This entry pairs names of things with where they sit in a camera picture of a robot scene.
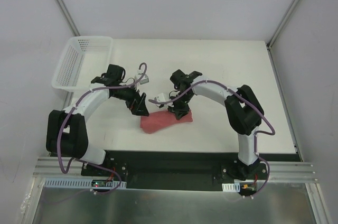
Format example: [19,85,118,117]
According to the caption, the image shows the pink t shirt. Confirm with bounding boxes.
[140,111,193,134]

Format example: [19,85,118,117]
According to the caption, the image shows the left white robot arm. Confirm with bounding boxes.
[46,63,149,176]

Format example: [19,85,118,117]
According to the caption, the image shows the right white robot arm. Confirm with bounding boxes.
[168,69,264,181]

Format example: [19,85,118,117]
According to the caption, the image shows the white plastic basket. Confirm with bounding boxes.
[51,36,114,92]

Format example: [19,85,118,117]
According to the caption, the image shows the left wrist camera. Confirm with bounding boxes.
[134,70,149,90]

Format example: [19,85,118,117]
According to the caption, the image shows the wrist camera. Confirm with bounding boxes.
[154,93,169,108]
[134,70,149,90]

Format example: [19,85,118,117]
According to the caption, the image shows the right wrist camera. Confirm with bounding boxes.
[154,93,169,108]

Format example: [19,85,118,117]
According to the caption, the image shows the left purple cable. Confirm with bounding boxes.
[57,62,148,195]

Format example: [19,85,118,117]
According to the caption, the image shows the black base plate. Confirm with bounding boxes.
[81,151,268,191]

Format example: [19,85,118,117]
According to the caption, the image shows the right white cable duct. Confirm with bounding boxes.
[222,182,240,193]

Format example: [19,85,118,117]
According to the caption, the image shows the white cable duct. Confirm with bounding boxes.
[222,182,240,193]
[44,178,127,190]

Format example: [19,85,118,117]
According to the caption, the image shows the aluminium rail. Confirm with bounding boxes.
[33,157,319,183]

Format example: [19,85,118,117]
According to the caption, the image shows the left white cable duct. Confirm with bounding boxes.
[44,178,127,190]

